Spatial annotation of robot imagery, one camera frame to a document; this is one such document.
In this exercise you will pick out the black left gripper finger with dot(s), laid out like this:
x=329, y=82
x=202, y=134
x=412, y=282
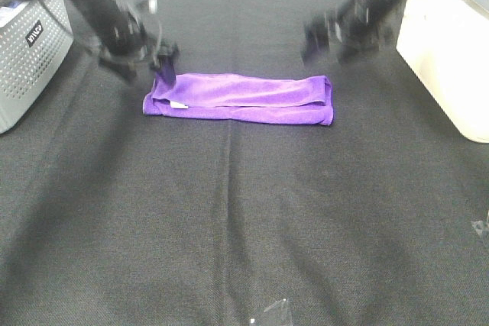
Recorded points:
x=125, y=72
x=163, y=68

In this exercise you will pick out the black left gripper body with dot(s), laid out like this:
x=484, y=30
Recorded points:
x=126, y=41

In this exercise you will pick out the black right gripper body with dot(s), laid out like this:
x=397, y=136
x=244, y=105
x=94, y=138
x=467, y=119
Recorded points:
x=347, y=21

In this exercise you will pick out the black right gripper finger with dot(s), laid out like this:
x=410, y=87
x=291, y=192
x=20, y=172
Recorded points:
x=316, y=41
x=349, y=52

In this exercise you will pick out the purple microfiber towel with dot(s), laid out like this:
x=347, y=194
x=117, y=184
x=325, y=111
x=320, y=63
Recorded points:
x=242, y=98

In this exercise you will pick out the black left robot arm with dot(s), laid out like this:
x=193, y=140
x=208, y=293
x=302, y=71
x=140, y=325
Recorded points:
x=93, y=11

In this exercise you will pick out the white plastic storage box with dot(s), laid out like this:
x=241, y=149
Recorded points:
x=445, y=43

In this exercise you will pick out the grey perforated plastic basket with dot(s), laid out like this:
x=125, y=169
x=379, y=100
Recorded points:
x=34, y=43

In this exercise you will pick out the black fabric table mat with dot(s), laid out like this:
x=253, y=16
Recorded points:
x=112, y=217

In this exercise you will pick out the clear tape piece right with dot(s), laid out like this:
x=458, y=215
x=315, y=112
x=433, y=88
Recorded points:
x=481, y=227

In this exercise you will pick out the clear tape piece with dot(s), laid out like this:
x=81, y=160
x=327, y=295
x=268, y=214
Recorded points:
x=481, y=227
x=276, y=314

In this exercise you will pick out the clear tape piece front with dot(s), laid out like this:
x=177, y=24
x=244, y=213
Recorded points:
x=276, y=314

